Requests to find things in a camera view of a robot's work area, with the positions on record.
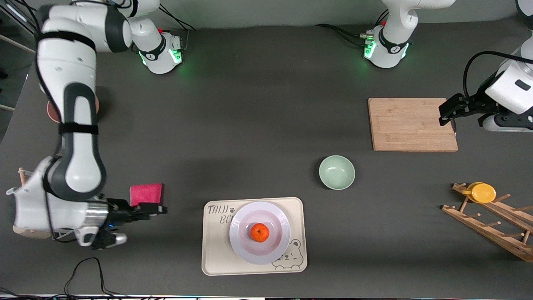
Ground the wooden mug rack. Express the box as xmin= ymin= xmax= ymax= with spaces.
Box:
xmin=442 ymin=182 xmax=533 ymax=263

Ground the white wire cup rack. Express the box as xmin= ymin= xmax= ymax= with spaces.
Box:
xmin=6 ymin=167 xmax=80 ymax=242

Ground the beige cup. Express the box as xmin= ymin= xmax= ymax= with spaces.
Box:
xmin=12 ymin=224 xmax=53 ymax=240

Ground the pink folded cloth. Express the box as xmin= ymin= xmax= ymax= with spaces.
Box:
xmin=130 ymin=183 xmax=164 ymax=208

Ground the yellow cup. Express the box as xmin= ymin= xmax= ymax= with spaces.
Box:
xmin=461 ymin=182 xmax=497 ymax=204

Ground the cream tray with bear print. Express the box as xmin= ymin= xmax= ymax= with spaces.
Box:
xmin=202 ymin=197 xmax=308 ymax=276

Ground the black cable on table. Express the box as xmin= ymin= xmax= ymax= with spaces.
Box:
xmin=64 ymin=257 xmax=125 ymax=298

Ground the pink bowl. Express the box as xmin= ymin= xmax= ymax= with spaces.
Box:
xmin=47 ymin=95 xmax=100 ymax=124

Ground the wooden cutting board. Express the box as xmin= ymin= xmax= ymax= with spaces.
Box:
xmin=368 ymin=98 xmax=459 ymax=152

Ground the black right arm base cable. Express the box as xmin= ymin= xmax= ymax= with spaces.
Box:
xmin=157 ymin=6 xmax=197 ymax=53

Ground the white round plate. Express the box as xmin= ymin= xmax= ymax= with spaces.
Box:
xmin=229 ymin=201 xmax=291 ymax=265

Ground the black arm base cable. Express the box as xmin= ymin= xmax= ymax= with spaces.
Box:
xmin=314 ymin=23 xmax=375 ymax=46
xmin=157 ymin=6 xmax=197 ymax=53

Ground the black left arm base cable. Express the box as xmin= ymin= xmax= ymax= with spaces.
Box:
xmin=314 ymin=23 xmax=375 ymax=46

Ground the pale green bowl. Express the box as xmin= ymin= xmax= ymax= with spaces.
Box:
xmin=319 ymin=155 xmax=356 ymax=190

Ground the orange fruit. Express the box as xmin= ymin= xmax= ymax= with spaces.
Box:
xmin=251 ymin=223 xmax=270 ymax=243

